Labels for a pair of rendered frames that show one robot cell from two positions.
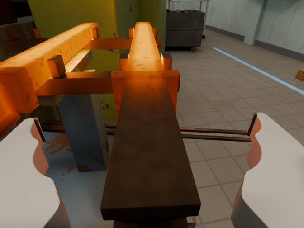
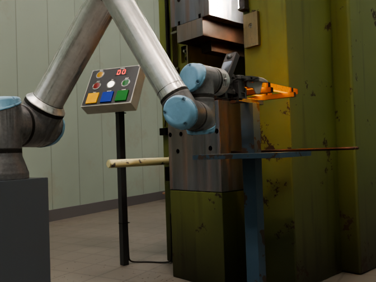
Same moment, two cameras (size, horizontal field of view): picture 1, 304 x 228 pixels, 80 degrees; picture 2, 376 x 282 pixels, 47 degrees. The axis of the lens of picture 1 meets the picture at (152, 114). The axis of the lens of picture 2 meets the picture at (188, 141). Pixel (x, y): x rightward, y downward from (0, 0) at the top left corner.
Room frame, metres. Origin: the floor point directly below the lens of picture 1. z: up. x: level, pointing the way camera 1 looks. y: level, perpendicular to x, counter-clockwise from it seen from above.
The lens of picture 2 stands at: (-1.27, -0.87, 0.67)
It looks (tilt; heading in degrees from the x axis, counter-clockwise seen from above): 2 degrees up; 41
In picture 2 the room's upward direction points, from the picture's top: 2 degrees counter-clockwise
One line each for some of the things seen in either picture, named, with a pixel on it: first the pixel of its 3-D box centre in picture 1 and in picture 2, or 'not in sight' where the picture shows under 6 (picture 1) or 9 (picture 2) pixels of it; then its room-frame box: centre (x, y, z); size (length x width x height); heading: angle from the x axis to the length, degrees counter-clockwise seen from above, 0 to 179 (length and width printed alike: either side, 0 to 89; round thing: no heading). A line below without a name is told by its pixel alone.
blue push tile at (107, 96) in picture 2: not in sight; (107, 97); (0.36, 1.15, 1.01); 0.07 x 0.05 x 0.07; 109
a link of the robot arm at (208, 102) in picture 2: not in sight; (199, 114); (-0.22, -0.01, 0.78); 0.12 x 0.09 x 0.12; 20
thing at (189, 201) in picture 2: not in sight; (231, 229); (0.72, 0.55, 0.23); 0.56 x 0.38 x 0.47; 174
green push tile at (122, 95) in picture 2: not in sight; (122, 95); (0.39, 1.05, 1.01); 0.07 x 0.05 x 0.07; 109
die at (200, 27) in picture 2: not in sight; (216, 36); (0.71, 0.60, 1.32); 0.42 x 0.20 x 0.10; 174
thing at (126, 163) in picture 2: not in sight; (140, 162); (0.45, 0.98, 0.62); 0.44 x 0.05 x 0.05; 174
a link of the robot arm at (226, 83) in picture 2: not in sight; (216, 81); (-0.12, -0.01, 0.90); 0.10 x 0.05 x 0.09; 93
